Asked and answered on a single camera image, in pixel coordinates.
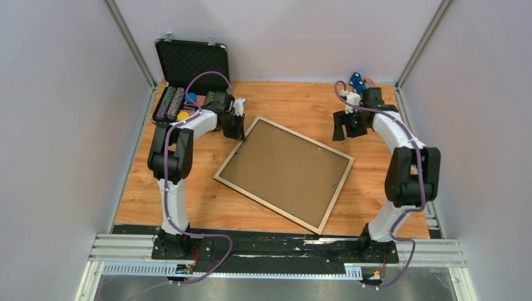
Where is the white slotted cable duct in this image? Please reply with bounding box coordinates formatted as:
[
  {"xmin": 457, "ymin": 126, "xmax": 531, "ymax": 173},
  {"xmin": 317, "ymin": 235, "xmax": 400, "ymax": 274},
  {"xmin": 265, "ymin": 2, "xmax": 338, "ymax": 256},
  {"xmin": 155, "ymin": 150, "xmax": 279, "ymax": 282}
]
[{"xmin": 102, "ymin": 262, "xmax": 363, "ymax": 280}]

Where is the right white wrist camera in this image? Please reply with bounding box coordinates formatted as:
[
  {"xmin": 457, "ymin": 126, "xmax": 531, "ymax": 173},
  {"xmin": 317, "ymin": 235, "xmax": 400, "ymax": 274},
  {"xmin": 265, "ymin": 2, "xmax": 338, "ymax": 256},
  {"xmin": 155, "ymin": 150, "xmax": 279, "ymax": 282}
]
[{"xmin": 341, "ymin": 90, "xmax": 361, "ymax": 114}]

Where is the black poker chip case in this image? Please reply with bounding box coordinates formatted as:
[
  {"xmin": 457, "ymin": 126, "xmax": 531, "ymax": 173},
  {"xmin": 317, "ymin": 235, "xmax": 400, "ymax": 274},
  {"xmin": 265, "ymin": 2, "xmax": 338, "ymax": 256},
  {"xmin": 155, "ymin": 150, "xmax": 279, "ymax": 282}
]
[{"xmin": 152, "ymin": 39, "xmax": 230, "ymax": 123}]

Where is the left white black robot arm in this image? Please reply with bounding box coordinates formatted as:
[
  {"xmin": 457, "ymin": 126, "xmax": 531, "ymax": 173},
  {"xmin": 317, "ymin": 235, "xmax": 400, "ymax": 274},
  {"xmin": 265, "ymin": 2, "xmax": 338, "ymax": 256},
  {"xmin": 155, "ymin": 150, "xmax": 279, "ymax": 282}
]
[{"xmin": 147, "ymin": 92, "xmax": 247, "ymax": 259}]

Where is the yellow poker chip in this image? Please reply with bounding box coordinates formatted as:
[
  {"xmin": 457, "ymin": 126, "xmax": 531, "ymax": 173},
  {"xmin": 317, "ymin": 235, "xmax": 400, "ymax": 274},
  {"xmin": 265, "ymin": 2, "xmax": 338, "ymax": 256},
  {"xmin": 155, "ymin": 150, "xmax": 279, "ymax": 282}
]
[{"xmin": 177, "ymin": 111, "xmax": 190, "ymax": 121}]

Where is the blue orange tape dispenser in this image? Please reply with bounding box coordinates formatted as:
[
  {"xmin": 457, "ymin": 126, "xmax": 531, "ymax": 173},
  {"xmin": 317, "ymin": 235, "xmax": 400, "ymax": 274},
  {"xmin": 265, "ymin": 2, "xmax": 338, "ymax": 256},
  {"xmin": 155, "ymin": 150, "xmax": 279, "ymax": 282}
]
[{"xmin": 349, "ymin": 71, "xmax": 375, "ymax": 96}]

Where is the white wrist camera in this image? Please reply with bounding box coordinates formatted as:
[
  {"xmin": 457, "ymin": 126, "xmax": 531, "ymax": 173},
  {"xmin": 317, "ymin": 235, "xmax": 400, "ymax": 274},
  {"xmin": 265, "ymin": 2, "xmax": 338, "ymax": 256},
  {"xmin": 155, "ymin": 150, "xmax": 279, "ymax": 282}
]
[
  {"xmin": 231, "ymin": 98, "xmax": 247, "ymax": 117},
  {"xmin": 341, "ymin": 90, "xmax": 361, "ymax": 114}
]

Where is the blue poker chip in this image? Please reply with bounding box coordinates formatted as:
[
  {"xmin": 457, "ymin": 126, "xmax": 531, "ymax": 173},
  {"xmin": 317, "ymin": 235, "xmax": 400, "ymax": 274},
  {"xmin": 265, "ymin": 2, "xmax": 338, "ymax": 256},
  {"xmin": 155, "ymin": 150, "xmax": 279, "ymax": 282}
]
[{"xmin": 185, "ymin": 93, "xmax": 197, "ymax": 103}]

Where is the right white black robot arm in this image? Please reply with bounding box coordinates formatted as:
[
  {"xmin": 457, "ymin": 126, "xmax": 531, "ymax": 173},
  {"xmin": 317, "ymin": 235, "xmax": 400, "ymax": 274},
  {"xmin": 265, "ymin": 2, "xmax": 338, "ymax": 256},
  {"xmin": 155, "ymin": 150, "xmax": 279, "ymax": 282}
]
[{"xmin": 332, "ymin": 87, "xmax": 441, "ymax": 262}]

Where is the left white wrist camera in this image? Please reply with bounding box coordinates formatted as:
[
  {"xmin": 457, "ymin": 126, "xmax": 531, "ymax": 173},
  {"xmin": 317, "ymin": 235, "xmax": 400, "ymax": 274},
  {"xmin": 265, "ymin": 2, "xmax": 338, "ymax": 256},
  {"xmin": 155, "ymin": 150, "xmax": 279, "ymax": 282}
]
[{"xmin": 231, "ymin": 98, "xmax": 247, "ymax": 117}]

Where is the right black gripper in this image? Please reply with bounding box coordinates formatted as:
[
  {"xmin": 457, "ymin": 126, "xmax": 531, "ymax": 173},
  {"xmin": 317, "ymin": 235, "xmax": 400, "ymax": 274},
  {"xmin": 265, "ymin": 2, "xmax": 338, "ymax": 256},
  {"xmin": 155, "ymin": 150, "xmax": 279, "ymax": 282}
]
[{"xmin": 332, "ymin": 108, "xmax": 368, "ymax": 142}]

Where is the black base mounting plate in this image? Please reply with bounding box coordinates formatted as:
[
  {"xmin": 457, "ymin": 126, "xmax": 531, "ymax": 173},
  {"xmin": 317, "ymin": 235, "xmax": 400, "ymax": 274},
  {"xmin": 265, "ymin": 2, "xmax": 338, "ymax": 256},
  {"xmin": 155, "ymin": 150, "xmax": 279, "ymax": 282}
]
[{"xmin": 151, "ymin": 231, "xmax": 399, "ymax": 275}]

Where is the aluminium rail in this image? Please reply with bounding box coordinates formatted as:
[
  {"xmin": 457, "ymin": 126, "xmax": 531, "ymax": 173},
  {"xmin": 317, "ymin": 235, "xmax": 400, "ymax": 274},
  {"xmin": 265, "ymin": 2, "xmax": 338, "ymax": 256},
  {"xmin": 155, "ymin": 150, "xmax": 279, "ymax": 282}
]
[{"xmin": 89, "ymin": 234, "xmax": 467, "ymax": 268}]

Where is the wooden picture frame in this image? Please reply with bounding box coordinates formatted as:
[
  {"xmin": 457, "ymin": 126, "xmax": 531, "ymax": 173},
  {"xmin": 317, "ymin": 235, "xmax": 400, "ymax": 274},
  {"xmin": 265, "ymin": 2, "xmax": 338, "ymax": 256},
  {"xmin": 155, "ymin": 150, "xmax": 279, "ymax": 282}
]
[{"xmin": 213, "ymin": 115, "xmax": 355, "ymax": 236}]

